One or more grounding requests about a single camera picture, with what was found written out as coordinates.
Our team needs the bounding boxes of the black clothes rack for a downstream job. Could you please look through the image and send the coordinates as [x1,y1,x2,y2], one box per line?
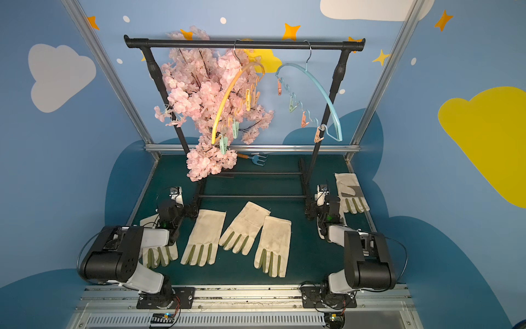
[124,34,366,219]

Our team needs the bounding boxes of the cream glove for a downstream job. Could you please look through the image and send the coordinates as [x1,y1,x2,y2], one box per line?
[180,209,226,267]
[334,173,370,217]
[253,216,292,278]
[219,202,271,256]
[140,215,178,269]

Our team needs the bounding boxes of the yellow clip hanger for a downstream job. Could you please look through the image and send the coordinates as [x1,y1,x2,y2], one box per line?
[210,39,267,145]

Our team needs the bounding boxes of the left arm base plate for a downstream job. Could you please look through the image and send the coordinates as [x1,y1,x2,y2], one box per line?
[136,287,196,310]

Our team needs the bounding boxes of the light blue clip hanger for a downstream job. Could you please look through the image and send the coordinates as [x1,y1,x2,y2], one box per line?
[275,40,343,143]

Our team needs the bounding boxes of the mint green clothespin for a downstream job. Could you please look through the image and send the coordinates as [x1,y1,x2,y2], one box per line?
[231,120,240,139]
[219,135,228,155]

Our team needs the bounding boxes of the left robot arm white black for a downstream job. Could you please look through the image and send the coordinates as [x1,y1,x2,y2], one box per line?
[77,195,186,300]

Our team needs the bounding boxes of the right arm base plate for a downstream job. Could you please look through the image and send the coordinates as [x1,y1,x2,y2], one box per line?
[299,282,357,311]

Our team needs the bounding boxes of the small blue garden rake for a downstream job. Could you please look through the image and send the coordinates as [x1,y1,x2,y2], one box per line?
[237,153,268,167]

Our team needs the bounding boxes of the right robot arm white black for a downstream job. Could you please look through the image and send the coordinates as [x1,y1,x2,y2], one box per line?
[315,191,398,295]

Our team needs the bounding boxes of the pink cherry blossom branch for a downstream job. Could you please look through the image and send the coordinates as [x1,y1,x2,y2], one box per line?
[154,48,274,182]

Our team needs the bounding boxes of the cream glove under right arm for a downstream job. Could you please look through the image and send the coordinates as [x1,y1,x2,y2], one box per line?
[316,216,346,241]

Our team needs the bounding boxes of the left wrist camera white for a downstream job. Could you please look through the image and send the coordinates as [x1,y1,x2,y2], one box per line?
[169,186,184,205]

